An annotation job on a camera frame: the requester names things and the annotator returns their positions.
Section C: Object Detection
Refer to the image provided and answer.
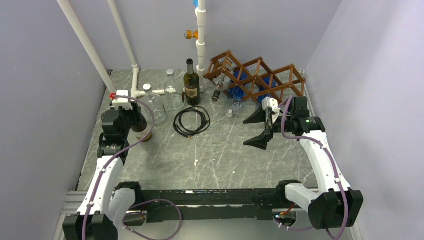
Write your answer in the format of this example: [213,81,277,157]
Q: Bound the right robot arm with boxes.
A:
[243,96,364,234]

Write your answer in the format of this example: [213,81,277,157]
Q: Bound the white PVC pipe frame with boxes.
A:
[57,0,207,98]

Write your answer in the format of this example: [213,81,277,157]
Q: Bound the dark green wine bottle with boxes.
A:
[183,58,201,106]

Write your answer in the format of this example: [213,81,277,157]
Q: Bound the blue label clear bottle right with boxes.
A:
[258,82,276,104]

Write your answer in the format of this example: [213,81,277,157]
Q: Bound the clear glass bottle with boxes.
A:
[163,69,185,110]
[142,83,167,125]

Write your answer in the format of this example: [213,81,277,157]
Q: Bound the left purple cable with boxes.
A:
[81,95,184,240]

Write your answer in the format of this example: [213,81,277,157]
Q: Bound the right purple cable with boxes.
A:
[273,96,350,240]

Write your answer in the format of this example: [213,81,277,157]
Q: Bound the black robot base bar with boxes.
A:
[129,188,293,223]

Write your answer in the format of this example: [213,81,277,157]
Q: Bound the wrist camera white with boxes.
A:
[261,96,281,124]
[109,90,133,110]

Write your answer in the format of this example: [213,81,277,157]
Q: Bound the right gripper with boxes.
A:
[243,101,294,150]

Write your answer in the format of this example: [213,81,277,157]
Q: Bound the blue label clear bottle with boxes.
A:
[224,86,245,118]
[258,82,276,104]

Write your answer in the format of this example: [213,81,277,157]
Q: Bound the purple cable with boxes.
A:
[81,95,184,240]
[273,96,350,240]

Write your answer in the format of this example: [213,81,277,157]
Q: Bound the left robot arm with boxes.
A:
[62,100,151,240]

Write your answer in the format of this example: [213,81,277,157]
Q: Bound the brown wooden wine rack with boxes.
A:
[204,50,306,103]

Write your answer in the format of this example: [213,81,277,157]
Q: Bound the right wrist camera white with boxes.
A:
[261,96,281,124]

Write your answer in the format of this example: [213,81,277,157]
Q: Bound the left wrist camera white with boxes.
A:
[109,90,133,110]

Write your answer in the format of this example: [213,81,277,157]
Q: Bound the orange valve fitting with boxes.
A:
[184,30,199,40]

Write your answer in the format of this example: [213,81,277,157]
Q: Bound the blue label clear bottle left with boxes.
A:
[224,86,245,118]

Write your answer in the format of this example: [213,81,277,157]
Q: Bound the aluminium rail frame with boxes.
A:
[52,190,364,240]

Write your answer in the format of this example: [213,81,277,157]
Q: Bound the dark bottle black cap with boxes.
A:
[212,71,231,102]

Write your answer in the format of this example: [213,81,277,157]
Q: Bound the brown gold-capped wine bottle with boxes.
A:
[131,112,153,142]

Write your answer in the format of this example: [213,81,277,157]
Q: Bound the coiled black cable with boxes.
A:
[173,106,212,140]

